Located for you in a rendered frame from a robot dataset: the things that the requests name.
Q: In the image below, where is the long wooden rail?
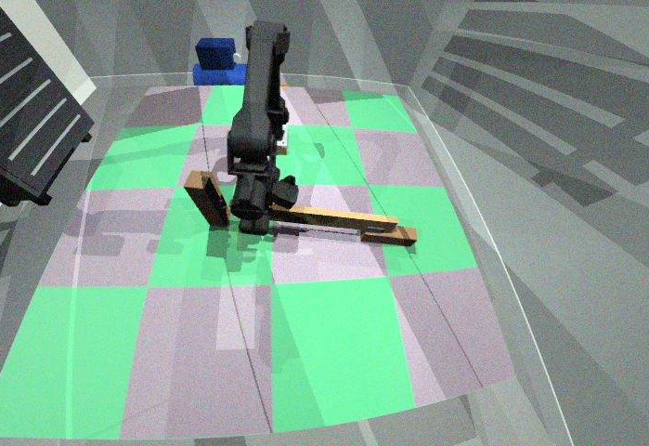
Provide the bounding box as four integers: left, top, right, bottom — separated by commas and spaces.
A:
269, 203, 398, 233

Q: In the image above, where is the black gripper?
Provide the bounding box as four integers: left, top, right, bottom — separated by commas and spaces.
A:
238, 167, 280, 236

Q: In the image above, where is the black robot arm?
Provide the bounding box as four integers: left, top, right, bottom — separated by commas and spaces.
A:
227, 20, 299, 220

